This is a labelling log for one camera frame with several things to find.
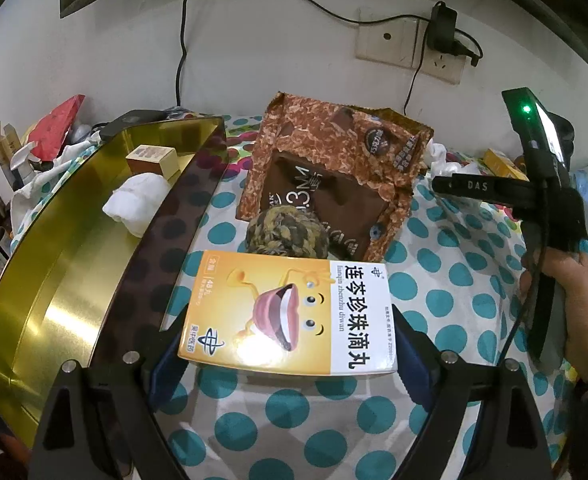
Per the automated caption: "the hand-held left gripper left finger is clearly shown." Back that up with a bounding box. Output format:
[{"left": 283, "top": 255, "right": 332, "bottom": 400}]
[{"left": 26, "top": 304, "right": 200, "bottom": 480}]

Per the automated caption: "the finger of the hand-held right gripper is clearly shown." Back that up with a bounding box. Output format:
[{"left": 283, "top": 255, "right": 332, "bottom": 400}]
[{"left": 431, "top": 172, "right": 527, "bottom": 207}]

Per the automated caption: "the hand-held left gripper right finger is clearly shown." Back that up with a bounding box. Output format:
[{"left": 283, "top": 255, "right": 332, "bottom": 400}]
[{"left": 389, "top": 302, "right": 567, "bottom": 480}]

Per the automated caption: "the orange medicine box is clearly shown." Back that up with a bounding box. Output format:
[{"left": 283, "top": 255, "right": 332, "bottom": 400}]
[{"left": 176, "top": 250, "right": 399, "bottom": 377}]

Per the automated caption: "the brown cereal bag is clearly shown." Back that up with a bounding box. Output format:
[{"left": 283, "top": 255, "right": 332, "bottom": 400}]
[{"left": 236, "top": 91, "right": 435, "bottom": 263}]

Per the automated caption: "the person's right hand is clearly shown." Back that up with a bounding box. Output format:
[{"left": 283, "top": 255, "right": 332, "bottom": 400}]
[{"left": 519, "top": 249, "right": 588, "bottom": 363}]

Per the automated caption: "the white crumpled tissue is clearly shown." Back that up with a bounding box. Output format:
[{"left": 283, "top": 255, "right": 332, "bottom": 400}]
[
  {"left": 102, "top": 172, "right": 172, "bottom": 237},
  {"left": 426, "top": 142, "right": 481, "bottom": 177}
]

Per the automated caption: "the yellow white medicine box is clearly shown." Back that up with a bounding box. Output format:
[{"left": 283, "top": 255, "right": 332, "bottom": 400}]
[{"left": 481, "top": 147, "right": 531, "bottom": 182}]

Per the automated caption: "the polka dot tablecloth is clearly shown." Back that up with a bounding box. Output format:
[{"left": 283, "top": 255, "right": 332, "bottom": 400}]
[{"left": 4, "top": 110, "right": 588, "bottom": 480}]

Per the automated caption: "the black power adapter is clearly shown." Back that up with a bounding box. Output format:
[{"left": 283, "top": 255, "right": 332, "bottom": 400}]
[{"left": 426, "top": 2, "right": 458, "bottom": 53}]

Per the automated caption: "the small brown cream box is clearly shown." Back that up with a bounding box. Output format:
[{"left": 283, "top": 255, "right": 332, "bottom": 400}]
[{"left": 126, "top": 144, "right": 181, "bottom": 179}]

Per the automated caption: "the flat black device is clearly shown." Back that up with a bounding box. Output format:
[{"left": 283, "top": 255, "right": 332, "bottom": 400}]
[{"left": 99, "top": 109, "right": 168, "bottom": 142}]

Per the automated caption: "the red bag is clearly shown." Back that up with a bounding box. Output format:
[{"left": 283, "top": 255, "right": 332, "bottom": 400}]
[{"left": 28, "top": 95, "right": 87, "bottom": 161}]

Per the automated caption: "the small cardboard carton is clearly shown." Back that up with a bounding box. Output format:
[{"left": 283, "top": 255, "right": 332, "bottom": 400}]
[{"left": 0, "top": 121, "right": 23, "bottom": 162}]

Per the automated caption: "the thin adapter cable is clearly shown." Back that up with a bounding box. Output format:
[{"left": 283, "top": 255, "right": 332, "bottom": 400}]
[{"left": 402, "top": 54, "right": 431, "bottom": 117}]

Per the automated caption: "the black wall plug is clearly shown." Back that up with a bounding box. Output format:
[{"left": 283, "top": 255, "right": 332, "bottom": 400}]
[{"left": 449, "top": 32, "right": 483, "bottom": 67}]

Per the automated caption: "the beige wall socket plate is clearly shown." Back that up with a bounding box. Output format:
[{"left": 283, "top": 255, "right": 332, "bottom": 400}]
[{"left": 355, "top": 7, "right": 467, "bottom": 86}]

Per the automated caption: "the woven rope ball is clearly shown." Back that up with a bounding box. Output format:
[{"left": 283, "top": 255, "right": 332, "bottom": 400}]
[{"left": 244, "top": 206, "right": 331, "bottom": 260}]

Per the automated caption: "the long black cable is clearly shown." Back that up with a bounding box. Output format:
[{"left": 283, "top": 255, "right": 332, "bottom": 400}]
[{"left": 175, "top": 0, "right": 226, "bottom": 109}]

